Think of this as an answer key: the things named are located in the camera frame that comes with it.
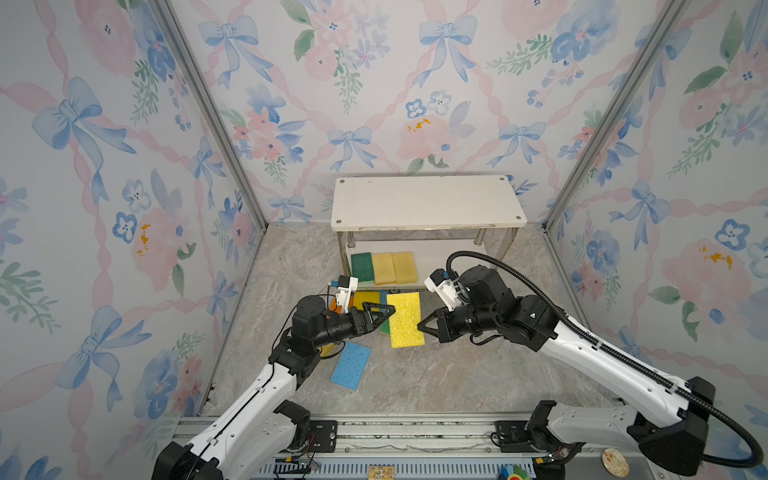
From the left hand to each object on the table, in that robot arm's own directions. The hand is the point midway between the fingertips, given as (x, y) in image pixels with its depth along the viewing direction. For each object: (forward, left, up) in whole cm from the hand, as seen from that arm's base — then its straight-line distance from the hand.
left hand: (389, 313), depth 70 cm
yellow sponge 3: (-1, +18, -21) cm, 28 cm away
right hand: (-3, -6, +1) cm, 7 cm away
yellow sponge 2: (+25, -5, -15) cm, 30 cm away
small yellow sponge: (+16, +8, -19) cm, 26 cm away
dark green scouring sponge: (+25, +9, -15) cm, 31 cm away
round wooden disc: (-27, -54, -22) cm, 64 cm away
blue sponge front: (-5, +10, -22) cm, 25 cm away
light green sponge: (-4, +1, 0) cm, 4 cm away
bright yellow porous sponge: (-3, -3, +1) cm, 4 cm away
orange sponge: (+1, +13, +2) cm, 13 cm away
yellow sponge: (+25, +2, -16) cm, 29 cm away
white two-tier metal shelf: (+21, -12, +10) cm, 26 cm away
